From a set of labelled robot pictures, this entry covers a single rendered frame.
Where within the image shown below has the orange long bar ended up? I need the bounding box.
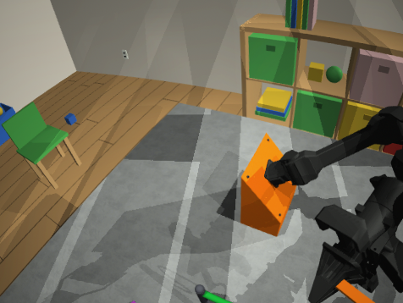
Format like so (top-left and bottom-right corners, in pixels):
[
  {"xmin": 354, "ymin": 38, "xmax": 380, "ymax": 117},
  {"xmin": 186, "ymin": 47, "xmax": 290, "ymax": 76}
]
[{"xmin": 335, "ymin": 279, "xmax": 375, "ymax": 303}]

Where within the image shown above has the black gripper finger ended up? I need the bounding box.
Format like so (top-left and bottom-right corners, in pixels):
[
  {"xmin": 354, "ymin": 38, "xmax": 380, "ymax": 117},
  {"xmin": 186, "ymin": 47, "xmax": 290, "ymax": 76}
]
[
  {"xmin": 308, "ymin": 242, "xmax": 363, "ymax": 303},
  {"xmin": 317, "ymin": 274, "xmax": 366, "ymax": 303}
]

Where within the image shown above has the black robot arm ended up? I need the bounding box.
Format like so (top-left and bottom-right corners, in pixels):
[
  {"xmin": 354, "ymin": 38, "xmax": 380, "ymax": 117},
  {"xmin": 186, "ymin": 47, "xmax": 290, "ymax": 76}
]
[{"xmin": 264, "ymin": 106, "xmax": 403, "ymax": 293}]

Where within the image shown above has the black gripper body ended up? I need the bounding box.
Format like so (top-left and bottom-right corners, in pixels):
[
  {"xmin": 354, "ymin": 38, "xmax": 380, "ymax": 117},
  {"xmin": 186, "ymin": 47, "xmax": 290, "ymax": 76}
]
[{"xmin": 315, "ymin": 201, "xmax": 399, "ymax": 293}]

